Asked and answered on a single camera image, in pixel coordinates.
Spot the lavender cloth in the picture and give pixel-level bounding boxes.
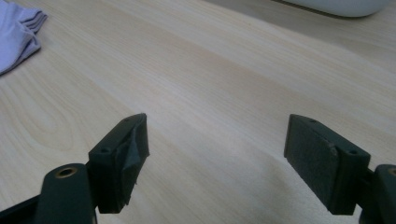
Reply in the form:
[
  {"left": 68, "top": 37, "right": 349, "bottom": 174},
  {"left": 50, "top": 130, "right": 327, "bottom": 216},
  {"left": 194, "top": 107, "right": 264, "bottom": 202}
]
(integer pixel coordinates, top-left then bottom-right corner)
[{"left": 0, "top": 0, "right": 49, "bottom": 76}]

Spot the white compartment storage box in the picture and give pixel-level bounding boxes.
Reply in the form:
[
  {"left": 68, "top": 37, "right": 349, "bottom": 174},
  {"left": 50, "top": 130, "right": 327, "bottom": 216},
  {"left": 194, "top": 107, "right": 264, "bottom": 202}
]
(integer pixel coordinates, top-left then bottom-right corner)
[{"left": 279, "top": 0, "right": 390, "bottom": 19}]

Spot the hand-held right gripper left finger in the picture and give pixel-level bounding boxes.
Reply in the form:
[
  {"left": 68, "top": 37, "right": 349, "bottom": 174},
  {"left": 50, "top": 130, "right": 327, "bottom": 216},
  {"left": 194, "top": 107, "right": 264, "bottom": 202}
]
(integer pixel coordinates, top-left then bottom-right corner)
[{"left": 88, "top": 113, "right": 150, "bottom": 215}]

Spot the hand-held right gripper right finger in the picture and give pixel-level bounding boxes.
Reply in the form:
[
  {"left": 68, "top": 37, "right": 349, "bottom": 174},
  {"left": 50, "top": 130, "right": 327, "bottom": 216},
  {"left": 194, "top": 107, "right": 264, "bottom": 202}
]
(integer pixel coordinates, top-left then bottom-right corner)
[{"left": 283, "top": 113, "right": 372, "bottom": 217}]

